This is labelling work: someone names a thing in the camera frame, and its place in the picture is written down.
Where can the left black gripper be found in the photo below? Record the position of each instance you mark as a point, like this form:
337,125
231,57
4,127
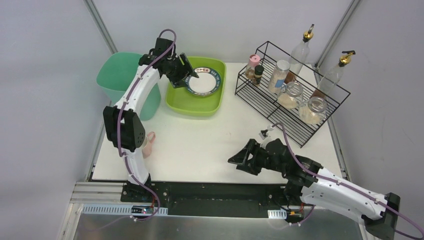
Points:
181,71

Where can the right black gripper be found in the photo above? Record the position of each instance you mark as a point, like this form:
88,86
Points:
255,157

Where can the white plate teal rim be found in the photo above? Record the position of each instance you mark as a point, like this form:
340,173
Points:
207,82

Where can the pink lid spice jar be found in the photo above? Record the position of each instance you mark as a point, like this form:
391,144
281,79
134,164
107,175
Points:
253,61

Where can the small black cap spice bottle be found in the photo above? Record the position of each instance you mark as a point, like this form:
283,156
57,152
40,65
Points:
257,75

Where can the glass jar beige contents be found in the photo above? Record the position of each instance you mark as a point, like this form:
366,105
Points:
291,95

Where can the large glass jar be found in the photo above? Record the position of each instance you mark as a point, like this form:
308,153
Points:
313,111

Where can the pink white mug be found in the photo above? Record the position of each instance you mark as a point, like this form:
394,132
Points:
147,146

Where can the white grain shaker jar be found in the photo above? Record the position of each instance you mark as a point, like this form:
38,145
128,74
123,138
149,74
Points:
278,76

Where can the tall oil bottle gold pump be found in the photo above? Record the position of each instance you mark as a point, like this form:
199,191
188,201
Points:
298,56

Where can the oil bottle gold spout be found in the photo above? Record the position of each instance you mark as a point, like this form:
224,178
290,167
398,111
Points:
333,75

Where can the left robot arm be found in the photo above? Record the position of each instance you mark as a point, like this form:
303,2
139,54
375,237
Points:
122,122

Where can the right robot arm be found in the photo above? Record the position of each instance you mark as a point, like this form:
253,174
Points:
311,183

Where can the lime green plastic basin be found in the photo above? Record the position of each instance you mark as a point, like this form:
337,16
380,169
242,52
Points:
183,102

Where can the teal plastic bin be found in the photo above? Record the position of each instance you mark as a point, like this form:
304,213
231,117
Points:
116,75

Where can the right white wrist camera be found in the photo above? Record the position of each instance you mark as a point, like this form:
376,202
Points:
264,134

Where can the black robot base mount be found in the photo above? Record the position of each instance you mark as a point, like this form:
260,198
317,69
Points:
201,199

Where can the black wire rack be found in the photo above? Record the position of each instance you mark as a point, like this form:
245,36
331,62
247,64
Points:
266,103

